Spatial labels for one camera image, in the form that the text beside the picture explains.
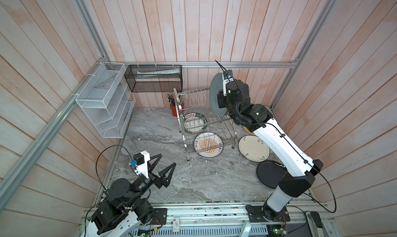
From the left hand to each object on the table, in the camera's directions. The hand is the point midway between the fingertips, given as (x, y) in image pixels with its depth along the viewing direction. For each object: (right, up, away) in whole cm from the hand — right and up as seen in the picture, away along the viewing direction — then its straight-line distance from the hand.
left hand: (168, 163), depth 61 cm
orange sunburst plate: (+19, +2, +38) cm, 43 cm away
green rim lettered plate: (+10, +16, +38) cm, 42 cm away
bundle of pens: (-11, +37, +70) cm, 80 cm away
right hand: (+24, +31, +7) cm, 40 cm away
